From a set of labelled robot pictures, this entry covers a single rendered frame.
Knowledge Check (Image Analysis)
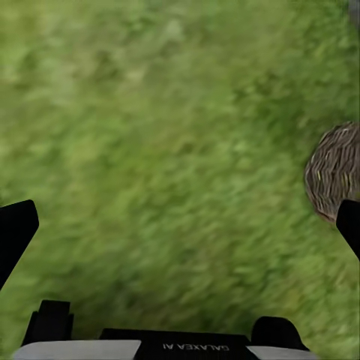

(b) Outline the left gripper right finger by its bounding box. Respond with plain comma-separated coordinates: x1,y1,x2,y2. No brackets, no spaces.
336,199,360,261

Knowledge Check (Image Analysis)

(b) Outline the wicker basket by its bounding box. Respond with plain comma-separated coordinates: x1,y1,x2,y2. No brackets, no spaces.
305,121,360,226

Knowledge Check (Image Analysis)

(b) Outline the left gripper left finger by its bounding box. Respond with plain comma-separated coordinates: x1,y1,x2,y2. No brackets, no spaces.
0,199,39,290

